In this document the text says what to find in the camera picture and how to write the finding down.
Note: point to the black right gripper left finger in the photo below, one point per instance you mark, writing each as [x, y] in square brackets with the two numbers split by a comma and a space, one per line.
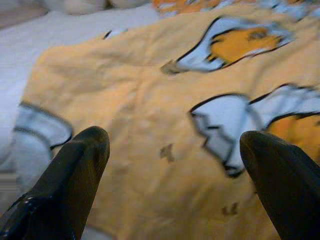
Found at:
[65, 185]

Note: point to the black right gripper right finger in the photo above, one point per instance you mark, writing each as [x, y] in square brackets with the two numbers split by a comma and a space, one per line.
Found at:
[287, 185]

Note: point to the yellow egg cartoon blanket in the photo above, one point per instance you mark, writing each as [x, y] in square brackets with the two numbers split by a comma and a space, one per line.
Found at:
[150, 100]

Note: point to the white quilted mattress cover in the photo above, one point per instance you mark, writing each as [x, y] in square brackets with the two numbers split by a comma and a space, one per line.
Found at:
[37, 37]

